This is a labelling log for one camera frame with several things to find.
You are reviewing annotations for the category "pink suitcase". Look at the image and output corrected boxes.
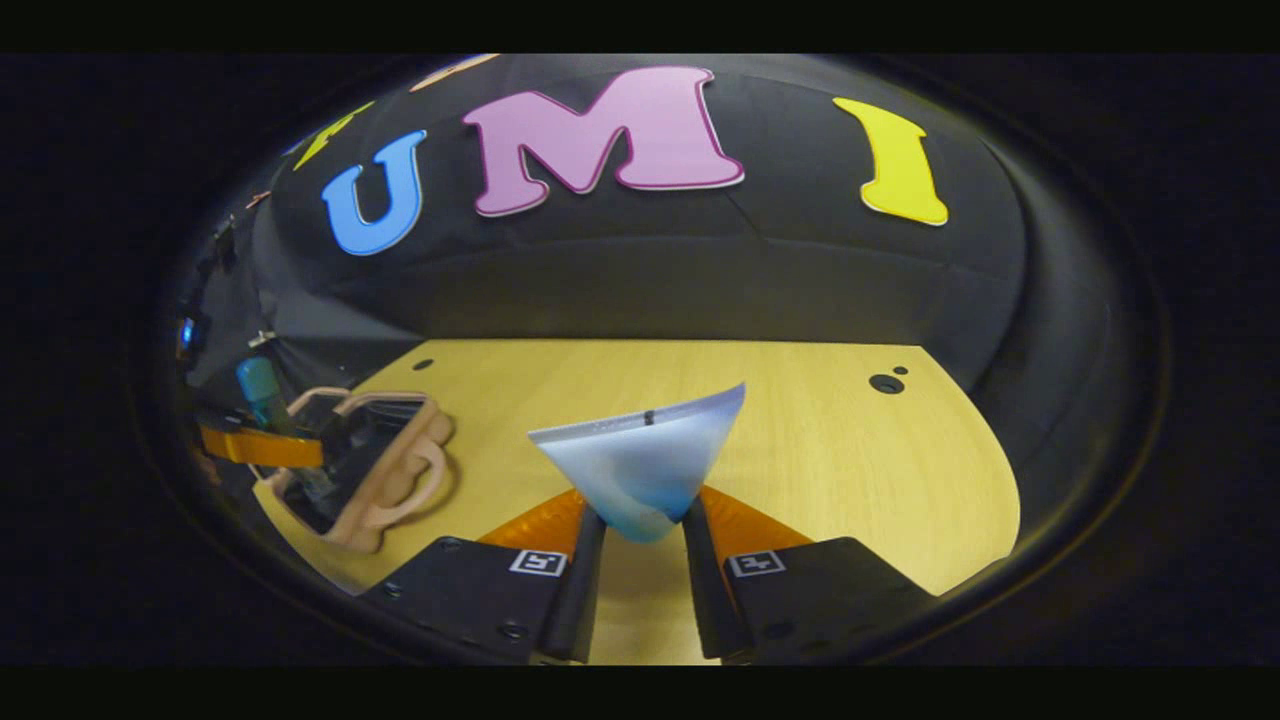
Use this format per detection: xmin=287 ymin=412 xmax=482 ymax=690
xmin=255 ymin=388 xmax=456 ymax=554

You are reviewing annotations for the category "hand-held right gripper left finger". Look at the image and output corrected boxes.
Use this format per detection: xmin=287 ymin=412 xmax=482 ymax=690
xmin=360 ymin=490 xmax=608 ymax=664

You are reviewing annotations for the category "blue white sachet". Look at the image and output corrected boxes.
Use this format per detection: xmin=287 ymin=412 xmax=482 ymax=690
xmin=528 ymin=383 xmax=747 ymax=544

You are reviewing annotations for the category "black backdrop cloth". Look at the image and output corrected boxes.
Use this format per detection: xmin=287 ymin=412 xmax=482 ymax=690
xmin=175 ymin=55 xmax=1121 ymax=481

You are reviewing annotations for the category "teal skin care tube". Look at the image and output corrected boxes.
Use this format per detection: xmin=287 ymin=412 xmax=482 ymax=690
xmin=237 ymin=357 xmax=293 ymax=437

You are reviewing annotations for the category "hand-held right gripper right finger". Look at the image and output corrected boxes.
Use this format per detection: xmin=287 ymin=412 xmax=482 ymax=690
xmin=683 ymin=487 xmax=937 ymax=662

